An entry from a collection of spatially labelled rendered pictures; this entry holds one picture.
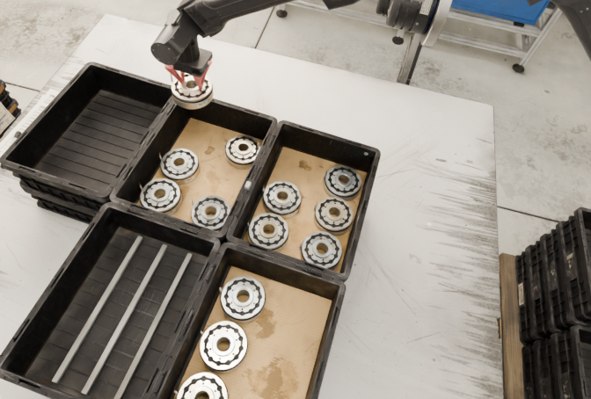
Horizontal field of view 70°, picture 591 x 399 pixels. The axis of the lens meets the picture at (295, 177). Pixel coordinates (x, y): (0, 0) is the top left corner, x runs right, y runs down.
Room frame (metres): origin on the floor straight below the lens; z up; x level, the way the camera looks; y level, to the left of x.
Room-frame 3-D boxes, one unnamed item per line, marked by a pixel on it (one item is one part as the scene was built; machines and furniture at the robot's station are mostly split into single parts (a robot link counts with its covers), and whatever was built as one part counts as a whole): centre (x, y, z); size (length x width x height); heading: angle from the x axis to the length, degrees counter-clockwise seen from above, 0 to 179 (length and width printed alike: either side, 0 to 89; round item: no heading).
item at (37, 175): (0.68, 0.55, 0.92); 0.40 x 0.30 x 0.02; 170
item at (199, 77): (0.75, 0.28, 1.10); 0.07 x 0.07 x 0.09; 80
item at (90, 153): (0.68, 0.55, 0.87); 0.40 x 0.30 x 0.11; 170
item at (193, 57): (0.75, 0.30, 1.17); 0.10 x 0.07 x 0.07; 80
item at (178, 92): (0.75, 0.30, 1.05); 0.10 x 0.10 x 0.01
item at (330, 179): (0.67, -0.13, 0.86); 0.10 x 0.10 x 0.01
